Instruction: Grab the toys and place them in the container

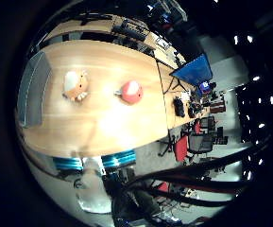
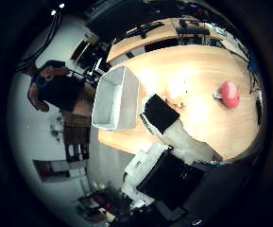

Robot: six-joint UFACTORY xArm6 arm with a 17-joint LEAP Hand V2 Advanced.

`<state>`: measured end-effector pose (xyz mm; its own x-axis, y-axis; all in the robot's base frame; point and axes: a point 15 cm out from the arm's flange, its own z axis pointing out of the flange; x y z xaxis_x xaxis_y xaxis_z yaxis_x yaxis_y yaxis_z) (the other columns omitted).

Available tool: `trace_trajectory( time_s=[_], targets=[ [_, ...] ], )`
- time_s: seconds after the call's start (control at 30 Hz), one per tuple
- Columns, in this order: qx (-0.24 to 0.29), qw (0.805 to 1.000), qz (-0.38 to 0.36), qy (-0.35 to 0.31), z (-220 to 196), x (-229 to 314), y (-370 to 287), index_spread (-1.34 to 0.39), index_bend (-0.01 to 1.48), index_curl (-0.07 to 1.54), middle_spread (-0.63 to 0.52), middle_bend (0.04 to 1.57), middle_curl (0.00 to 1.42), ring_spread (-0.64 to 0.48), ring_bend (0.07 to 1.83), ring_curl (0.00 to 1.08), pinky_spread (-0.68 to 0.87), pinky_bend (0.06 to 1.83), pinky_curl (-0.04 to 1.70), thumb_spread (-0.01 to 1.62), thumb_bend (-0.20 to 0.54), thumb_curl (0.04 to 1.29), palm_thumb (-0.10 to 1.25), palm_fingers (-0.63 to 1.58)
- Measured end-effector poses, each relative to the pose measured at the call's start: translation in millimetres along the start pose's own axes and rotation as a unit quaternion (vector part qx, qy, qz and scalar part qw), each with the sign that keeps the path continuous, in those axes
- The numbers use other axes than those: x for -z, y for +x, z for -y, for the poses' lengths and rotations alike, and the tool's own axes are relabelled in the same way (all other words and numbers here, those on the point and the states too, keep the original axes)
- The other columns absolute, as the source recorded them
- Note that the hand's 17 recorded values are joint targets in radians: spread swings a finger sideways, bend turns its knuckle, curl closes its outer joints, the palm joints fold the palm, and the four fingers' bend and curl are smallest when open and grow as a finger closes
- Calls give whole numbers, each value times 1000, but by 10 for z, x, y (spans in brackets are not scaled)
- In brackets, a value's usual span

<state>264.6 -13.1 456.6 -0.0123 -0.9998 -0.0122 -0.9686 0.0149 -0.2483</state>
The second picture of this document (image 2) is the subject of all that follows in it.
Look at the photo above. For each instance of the red round toy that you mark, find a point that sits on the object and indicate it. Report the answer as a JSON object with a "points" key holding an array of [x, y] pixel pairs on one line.
{"points": [[230, 94]]}

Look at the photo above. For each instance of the dark wooden shelf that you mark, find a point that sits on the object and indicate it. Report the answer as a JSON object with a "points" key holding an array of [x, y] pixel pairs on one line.
{"points": [[76, 135]]}

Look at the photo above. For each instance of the black keyboard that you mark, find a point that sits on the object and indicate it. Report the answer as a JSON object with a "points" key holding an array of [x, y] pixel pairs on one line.
{"points": [[192, 31]]}

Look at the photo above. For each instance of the white rectangular container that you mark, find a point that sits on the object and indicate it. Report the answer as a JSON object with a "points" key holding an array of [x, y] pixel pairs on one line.
{"points": [[110, 101]]}

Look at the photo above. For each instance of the orange plush toy with face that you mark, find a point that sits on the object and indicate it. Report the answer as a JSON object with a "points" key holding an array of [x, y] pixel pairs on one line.
{"points": [[176, 100]]}

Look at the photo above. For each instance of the person in dark shirt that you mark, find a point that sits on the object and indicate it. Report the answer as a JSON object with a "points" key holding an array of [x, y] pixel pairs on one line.
{"points": [[59, 90]]}

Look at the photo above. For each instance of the wooden desk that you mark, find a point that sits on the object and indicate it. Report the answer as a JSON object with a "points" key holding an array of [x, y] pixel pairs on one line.
{"points": [[155, 39]]}

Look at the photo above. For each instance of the green potted plant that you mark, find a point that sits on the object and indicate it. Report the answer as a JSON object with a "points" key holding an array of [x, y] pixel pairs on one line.
{"points": [[106, 190]]}

